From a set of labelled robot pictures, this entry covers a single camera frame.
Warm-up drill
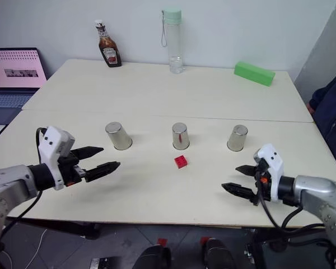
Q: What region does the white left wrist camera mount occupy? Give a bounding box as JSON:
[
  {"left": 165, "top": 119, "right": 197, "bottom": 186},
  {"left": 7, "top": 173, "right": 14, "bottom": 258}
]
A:
[{"left": 38, "top": 126, "right": 76, "bottom": 191}]

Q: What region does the upturned steel cup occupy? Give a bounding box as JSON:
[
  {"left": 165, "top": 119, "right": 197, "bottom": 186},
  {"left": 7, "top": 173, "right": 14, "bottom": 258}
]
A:
[
  {"left": 226, "top": 124, "right": 249, "bottom": 152},
  {"left": 105, "top": 121, "right": 133, "bottom": 151},
  {"left": 171, "top": 122, "right": 190, "bottom": 150}
]

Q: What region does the person in dark blue clothing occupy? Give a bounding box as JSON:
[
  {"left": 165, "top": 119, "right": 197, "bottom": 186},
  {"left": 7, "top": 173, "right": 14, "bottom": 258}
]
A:
[{"left": 306, "top": 64, "right": 336, "bottom": 169}]

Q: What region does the dark rounded shape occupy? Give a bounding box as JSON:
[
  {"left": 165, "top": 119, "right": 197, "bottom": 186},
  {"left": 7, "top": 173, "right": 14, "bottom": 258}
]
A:
[
  {"left": 132, "top": 244, "right": 172, "bottom": 269},
  {"left": 206, "top": 238, "right": 236, "bottom": 269}
]

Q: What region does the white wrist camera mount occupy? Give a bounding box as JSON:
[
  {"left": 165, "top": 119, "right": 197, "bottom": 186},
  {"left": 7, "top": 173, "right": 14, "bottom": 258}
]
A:
[
  {"left": 253, "top": 143, "right": 285, "bottom": 202},
  {"left": 38, "top": 126, "right": 76, "bottom": 191}
]

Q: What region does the clear bottle with green lid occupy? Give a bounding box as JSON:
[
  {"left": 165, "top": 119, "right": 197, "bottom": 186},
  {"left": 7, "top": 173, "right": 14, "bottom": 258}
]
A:
[{"left": 160, "top": 8, "right": 184, "bottom": 75}]

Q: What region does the black table frame bar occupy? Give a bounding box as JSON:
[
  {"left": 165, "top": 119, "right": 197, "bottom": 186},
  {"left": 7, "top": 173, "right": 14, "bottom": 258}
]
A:
[{"left": 5, "top": 217, "right": 100, "bottom": 240}]

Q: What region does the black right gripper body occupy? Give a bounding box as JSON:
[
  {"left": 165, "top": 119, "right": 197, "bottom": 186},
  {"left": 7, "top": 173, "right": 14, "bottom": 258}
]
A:
[{"left": 250, "top": 159, "right": 273, "bottom": 207}]

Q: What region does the open laptop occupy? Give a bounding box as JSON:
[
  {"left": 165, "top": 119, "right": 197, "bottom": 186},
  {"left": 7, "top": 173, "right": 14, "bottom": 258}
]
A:
[{"left": 0, "top": 47, "right": 48, "bottom": 124}]

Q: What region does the thin white floor cable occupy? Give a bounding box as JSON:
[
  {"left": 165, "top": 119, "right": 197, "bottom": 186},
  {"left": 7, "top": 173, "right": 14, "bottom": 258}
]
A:
[{"left": 0, "top": 228, "right": 48, "bottom": 269}]

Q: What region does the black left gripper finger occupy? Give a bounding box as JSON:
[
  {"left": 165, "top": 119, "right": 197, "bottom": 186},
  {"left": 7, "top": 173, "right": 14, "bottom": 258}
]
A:
[
  {"left": 83, "top": 161, "right": 121, "bottom": 183},
  {"left": 69, "top": 146, "right": 105, "bottom": 162}
]

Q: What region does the black table leg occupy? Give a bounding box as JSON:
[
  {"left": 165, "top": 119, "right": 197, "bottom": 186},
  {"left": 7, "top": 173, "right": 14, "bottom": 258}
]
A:
[{"left": 245, "top": 228, "right": 273, "bottom": 269}]

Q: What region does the green rectangular block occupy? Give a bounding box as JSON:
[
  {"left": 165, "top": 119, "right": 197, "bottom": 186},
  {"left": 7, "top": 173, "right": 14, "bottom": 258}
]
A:
[{"left": 234, "top": 61, "right": 276, "bottom": 87}]

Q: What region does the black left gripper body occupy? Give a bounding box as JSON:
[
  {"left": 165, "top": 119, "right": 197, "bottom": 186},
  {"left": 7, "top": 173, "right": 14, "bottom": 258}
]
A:
[{"left": 57, "top": 151, "right": 87, "bottom": 187}]

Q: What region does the ketchup bottle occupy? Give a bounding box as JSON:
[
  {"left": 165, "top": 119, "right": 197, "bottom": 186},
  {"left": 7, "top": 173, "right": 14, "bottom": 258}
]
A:
[{"left": 95, "top": 18, "right": 123, "bottom": 68}]

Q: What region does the red toy brick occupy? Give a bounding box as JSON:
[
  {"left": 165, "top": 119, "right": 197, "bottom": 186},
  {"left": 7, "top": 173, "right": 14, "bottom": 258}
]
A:
[{"left": 174, "top": 155, "right": 190, "bottom": 170}]

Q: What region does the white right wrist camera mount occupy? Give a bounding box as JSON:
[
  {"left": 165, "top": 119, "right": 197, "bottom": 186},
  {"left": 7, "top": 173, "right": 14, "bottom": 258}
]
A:
[{"left": 253, "top": 143, "right": 285, "bottom": 202}]

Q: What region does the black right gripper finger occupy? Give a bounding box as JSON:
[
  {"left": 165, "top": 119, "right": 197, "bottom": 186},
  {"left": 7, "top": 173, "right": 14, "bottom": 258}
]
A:
[
  {"left": 235, "top": 164, "right": 260, "bottom": 178},
  {"left": 221, "top": 182, "right": 255, "bottom": 201}
]

